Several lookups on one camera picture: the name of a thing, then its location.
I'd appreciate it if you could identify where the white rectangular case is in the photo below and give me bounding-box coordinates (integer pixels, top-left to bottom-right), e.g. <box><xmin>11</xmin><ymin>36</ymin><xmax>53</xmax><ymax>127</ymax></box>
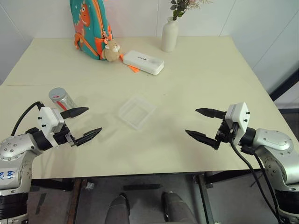
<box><xmin>122</xmin><ymin>50</ymin><xmax>165</xmax><ymax>76</ymax></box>

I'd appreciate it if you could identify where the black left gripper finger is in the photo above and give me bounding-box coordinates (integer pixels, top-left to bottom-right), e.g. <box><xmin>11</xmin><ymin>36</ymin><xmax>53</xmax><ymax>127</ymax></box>
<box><xmin>60</xmin><ymin>107</ymin><xmax>90</xmax><ymax>119</ymax></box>
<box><xmin>74</xmin><ymin>127</ymin><xmax>103</xmax><ymax>147</ymax></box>

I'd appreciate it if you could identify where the clear vial with grey cap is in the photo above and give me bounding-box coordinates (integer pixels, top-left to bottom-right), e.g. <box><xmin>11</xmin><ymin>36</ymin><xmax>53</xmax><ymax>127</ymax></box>
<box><xmin>48</xmin><ymin>87</ymin><xmax>76</xmax><ymax>112</ymax></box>

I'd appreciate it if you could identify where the clear plastic container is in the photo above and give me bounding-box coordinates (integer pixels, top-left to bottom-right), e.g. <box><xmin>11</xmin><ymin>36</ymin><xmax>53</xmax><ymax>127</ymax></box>
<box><xmin>118</xmin><ymin>95</ymin><xmax>157</xmax><ymax>130</ymax></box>

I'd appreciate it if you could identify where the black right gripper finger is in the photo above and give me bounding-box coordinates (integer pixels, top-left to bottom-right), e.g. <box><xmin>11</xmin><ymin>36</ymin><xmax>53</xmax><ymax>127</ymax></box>
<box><xmin>185</xmin><ymin>130</ymin><xmax>221</xmax><ymax>150</ymax></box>
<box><xmin>195</xmin><ymin>108</ymin><xmax>228</xmax><ymax>120</ymax></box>

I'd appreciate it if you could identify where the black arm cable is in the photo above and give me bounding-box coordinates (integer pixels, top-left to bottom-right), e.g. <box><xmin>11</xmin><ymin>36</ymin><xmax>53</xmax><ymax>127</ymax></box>
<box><xmin>10</xmin><ymin>101</ymin><xmax>45</xmax><ymax>137</ymax></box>
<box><xmin>228</xmin><ymin>130</ymin><xmax>285</xmax><ymax>224</ymax></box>

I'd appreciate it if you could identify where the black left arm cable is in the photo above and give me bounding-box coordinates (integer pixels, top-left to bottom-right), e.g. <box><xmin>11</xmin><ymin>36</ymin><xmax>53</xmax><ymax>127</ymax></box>
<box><xmin>10</xmin><ymin>101</ymin><xmax>45</xmax><ymax>137</ymax></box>

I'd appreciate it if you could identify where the black metal table frame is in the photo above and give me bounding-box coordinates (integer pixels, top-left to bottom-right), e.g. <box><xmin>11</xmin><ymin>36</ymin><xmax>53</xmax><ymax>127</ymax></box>
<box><xmin>28</xmin><ymin>169</ymin><xmax>267</xmax><ymax>224</ymax></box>

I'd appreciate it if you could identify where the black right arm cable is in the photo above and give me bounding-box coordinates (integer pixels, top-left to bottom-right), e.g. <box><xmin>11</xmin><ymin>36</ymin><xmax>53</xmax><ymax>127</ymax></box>
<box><xmin>228</xmin><ymin>130</ymin><xmax>285</xmax><ymax>224</ymax></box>

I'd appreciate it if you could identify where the white ceramic vase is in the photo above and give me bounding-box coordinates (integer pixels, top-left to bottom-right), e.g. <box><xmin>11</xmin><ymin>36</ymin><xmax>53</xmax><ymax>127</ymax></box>
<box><xmin>160</xmin><ymin>17</ymin><xmax>179</xmax><ymax>53</ymax></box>

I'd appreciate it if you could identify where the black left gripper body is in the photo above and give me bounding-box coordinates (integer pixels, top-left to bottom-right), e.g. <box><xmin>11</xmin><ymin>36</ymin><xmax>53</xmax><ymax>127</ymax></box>
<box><xmin>53</xmin><ymin>124</ymin><xmax>77</xmax><ymax>147</ymax></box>

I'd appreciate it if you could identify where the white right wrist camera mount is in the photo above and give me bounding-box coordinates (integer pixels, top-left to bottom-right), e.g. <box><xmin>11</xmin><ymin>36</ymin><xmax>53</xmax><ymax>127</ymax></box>
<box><xmin>225</xmin><ymin>102</ymin><xmax>250</xmax><ymax>147</ymax></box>

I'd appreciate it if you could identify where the teal dinosaur backpack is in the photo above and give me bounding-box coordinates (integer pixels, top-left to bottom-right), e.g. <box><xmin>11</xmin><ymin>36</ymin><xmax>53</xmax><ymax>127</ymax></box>
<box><xmin>69</xmin><ymin>0</ymin><xmax>114</xmax><ymax>61</ymax></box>

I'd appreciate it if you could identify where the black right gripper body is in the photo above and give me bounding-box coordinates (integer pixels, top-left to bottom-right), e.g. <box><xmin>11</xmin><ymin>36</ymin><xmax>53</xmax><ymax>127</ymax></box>
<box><xmin>214</xmin><ymin>119</ymin><xmax>239</xmax><ymax>147</ymax></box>

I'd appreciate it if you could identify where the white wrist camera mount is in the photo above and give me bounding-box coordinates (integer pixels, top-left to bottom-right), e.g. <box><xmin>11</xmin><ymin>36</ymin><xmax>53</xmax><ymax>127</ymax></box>
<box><xmin>37</xmin><ymin>106</ymin><xmax>65</xmax><ymax>148</ymax></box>
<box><xmin>225</xmin><ymin>102</ymin><xmax>250</xmax><ymax>147</ymax></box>

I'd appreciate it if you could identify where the orange paper piece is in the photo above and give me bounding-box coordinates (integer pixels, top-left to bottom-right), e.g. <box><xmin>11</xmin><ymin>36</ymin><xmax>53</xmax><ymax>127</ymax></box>
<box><xmin>119</xmin><ymin>55</ymin><xmax>141</xmax><ymax>73</ymax></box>

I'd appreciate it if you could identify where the beige plush toy keychain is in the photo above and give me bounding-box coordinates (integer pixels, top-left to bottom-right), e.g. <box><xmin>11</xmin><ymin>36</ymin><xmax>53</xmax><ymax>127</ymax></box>
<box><xmin>101</xmin><ymin>39</ymin><xmax>122</xmax><ymax>62</ymax></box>

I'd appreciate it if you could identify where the artificial flower sprig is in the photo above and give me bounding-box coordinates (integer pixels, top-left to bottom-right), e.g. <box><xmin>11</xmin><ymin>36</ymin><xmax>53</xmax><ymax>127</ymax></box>
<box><xmin>170</xmin><ymin>0</ymin><xmax>214</xmax><ymax>21</ymax></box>

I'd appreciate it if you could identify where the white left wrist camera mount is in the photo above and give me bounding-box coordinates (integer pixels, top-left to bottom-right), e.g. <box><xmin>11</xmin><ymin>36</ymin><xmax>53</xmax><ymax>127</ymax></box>
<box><xmin>37</xmin><ymin>106</ymin><xmax>65</xmax><ymax>148</ymax></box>

